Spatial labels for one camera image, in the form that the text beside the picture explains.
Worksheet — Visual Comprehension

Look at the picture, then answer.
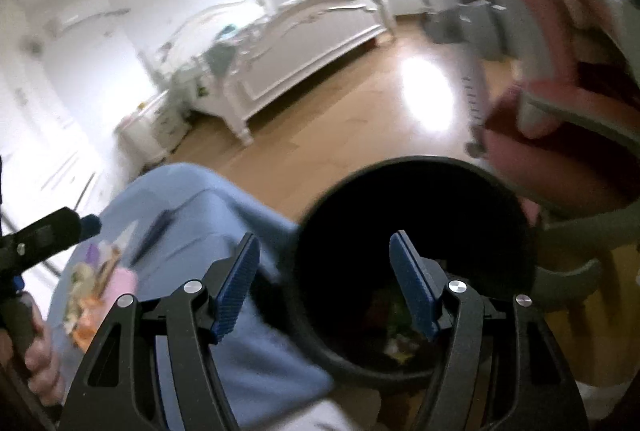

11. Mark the dark blue strip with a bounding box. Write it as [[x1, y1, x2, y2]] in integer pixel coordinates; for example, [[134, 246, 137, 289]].
[[131, 210, 171, 265]]

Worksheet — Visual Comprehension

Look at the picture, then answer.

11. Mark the colourful snack packet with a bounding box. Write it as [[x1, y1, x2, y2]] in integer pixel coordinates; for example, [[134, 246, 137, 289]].
[[65, 238, 126, 353]]

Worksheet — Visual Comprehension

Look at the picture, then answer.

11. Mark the black trash bin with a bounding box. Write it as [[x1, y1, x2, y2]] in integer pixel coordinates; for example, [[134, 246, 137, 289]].
[[292, 156, 541, 394]]

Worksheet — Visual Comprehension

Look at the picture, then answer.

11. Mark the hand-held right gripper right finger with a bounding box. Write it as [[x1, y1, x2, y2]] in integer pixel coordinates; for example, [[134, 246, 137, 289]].
[[389, 231, 588, 431]]

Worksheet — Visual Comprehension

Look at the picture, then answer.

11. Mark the person's left hand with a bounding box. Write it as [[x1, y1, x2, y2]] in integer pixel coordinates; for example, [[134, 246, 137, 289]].
[[22, 305, 67, 405]]

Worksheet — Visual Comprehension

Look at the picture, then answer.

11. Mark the blue tablecloth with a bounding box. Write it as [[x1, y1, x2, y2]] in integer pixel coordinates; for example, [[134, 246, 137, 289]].
[[47, 162, 336, 431]]

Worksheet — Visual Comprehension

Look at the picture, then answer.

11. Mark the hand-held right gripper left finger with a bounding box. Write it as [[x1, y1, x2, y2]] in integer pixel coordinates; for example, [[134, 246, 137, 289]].
[[59, 232, 261, 431]]

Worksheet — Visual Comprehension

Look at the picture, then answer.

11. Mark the light green blanket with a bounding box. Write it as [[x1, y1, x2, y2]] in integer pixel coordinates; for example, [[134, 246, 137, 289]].
[[200, 24, 266, 78]]

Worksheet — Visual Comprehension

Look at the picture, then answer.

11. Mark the white wardrobe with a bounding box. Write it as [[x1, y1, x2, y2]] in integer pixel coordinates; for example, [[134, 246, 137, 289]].
[[0, 1, 103, 224]]

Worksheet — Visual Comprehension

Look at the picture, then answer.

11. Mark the white nightstand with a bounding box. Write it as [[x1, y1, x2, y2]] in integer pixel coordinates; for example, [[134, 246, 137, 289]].
[[115, 91, 194, 168]]

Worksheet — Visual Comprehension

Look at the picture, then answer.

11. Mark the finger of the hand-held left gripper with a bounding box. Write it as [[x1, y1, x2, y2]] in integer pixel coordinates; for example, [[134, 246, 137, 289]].
[[15, 207, 103, 268]]

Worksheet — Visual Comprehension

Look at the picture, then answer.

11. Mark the white bed frame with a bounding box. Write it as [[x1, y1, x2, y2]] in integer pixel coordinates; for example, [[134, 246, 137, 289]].
[[145, 0, 399, 147]]

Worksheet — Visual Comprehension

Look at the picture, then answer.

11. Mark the pink packet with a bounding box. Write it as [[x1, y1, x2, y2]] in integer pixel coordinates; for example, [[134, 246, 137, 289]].
[[100, 267, 139, 312]]

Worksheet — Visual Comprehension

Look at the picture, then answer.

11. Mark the pink chair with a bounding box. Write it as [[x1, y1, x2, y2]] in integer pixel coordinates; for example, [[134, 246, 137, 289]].
[[445, 0, 640, 312]]

